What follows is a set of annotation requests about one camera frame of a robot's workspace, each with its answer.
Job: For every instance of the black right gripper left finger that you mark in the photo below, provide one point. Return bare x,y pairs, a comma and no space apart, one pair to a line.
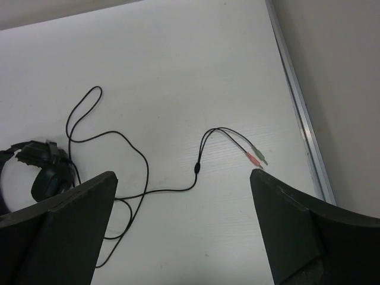
58,240

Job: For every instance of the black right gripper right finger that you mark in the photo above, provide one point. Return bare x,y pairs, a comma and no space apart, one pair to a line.
309,241

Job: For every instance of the black over-ear headphones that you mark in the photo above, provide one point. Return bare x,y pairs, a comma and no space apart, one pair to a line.
57,171

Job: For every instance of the aluminium table edge rail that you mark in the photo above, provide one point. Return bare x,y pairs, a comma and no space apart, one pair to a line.
320,178

